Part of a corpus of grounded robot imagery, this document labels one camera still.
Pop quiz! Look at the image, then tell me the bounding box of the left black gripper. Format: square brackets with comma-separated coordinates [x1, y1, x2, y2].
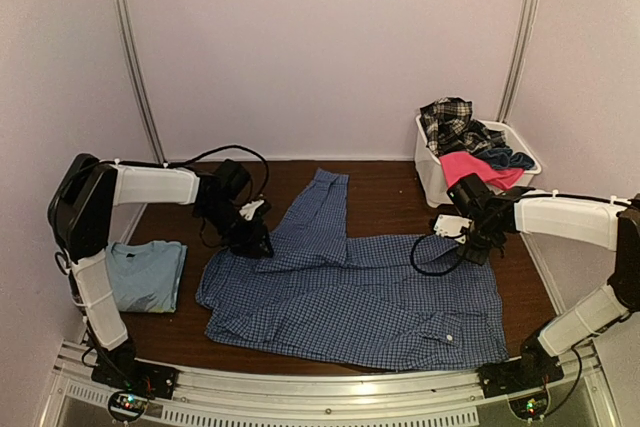
[196, 201, 275, 260]

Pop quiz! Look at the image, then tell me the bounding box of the blue dotted shirt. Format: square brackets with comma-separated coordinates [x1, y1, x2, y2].
[196, 170, 508, 371]

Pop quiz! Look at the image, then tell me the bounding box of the light blue printed t-shirt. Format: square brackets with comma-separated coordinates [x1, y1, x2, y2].
[106, 241, 188, 314]

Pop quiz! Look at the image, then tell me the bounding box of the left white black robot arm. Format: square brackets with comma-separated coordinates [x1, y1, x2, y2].
[47, 153, 274, 391]

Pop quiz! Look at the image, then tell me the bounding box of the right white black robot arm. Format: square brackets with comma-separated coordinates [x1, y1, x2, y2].
[434, 174, 639, 389]

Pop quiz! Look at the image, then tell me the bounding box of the white plastic laundry basket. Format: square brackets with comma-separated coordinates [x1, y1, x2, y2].
[414, 115, 542, 208]

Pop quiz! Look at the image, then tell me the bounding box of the pink garment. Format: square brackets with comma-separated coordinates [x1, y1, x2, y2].
[439, 152, 524, 190]

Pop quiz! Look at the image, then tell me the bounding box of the navy blue garment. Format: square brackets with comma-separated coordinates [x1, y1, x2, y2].
[475, 147, 536, 171]

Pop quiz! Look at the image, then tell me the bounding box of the dark plaid shirt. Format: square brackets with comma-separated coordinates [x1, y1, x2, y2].
[419, 97, 507, 157]

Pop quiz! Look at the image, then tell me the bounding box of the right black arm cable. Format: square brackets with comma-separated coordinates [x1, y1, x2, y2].
[409, 234, 471, 277]

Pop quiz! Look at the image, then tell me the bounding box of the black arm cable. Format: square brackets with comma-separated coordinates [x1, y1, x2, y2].
[409, 234, 471, 277]
[164, 145, 270, 198]

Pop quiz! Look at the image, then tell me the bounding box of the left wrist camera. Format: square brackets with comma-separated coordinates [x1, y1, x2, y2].
[239, 199, 271, 221]

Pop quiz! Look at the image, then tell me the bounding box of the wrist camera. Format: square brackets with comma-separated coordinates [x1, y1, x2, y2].
[432, 214, 472, 244]
[239, 199, 271, 221]

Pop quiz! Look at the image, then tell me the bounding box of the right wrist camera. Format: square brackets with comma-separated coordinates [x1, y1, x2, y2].
[432, 214, 472, 244]

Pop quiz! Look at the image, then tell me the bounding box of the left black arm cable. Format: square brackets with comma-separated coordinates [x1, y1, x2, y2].
[164, 145, 270, 198]

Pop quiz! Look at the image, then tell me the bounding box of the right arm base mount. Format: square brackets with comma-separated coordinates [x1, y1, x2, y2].
[476, 358, 564, 424]

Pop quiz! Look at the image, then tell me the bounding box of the front aluminium frame rail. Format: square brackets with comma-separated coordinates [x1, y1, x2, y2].
[35, 341, 620, 426]

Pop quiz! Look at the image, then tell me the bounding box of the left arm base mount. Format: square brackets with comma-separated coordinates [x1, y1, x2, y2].
[91, 361, 179, 423]

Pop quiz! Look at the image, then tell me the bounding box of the right aluminium frame post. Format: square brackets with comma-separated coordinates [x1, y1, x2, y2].
[496, 0, 539, 123]

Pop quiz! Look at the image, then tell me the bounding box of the aluminium frame post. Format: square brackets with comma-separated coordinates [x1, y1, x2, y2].
[496, 0, 539, 123]
[114, 0, 166, 164]

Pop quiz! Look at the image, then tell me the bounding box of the left aluminium frame post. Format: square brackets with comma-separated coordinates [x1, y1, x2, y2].
[114, 0, 166, 164]

